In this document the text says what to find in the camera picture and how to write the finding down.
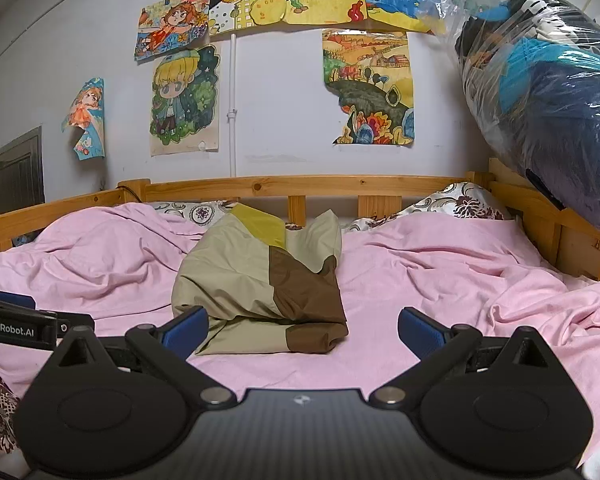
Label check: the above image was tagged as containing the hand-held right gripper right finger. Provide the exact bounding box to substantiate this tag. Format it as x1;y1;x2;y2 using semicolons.
368;306;564;408

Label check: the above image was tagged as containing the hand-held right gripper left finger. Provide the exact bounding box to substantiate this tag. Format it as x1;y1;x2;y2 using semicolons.
41;305;235;409

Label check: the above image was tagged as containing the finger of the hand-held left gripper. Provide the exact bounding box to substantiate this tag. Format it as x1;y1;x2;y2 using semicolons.
56;313;97;339
0;287;37;309

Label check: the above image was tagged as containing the yellow beige brown garment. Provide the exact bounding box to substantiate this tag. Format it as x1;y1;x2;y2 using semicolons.
171;202;350;357

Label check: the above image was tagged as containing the clear plastic bag of clothes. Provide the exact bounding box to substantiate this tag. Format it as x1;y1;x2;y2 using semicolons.
416;0;600;235

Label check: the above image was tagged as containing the pink bed sheet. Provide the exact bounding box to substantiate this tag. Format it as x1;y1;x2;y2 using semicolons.
0;202;600;467

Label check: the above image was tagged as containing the maroon floral quilt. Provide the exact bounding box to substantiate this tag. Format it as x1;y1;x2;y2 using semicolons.
0;355;22;467

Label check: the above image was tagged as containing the purple circle patterned pillow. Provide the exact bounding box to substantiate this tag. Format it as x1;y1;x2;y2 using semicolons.
147;200;229;227

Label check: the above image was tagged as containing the grey panelled door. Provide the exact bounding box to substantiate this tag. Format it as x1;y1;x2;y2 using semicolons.
0;126;45;219

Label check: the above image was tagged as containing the maroon floral pillow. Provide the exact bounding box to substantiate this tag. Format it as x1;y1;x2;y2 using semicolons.
344;182;512;233

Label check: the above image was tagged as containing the small curled drawing poster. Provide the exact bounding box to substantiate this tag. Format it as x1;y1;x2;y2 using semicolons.
62;78;106;161

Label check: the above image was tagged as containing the blond figure drawing poster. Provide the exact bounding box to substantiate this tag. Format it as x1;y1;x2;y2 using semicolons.
149;43;222;157

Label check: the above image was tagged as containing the torn landscape drawing poster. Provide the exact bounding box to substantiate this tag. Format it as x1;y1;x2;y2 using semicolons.
322;28;415;147

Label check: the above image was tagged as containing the orange-haired girl drawing poster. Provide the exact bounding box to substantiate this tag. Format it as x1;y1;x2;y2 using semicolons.
134;0;212;62

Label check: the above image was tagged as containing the wooden bed frame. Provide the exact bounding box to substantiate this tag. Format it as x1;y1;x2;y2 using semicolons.
0;157;600;297

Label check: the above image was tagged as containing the white wall pipe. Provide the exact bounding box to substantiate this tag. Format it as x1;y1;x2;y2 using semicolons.
228;33;239;179

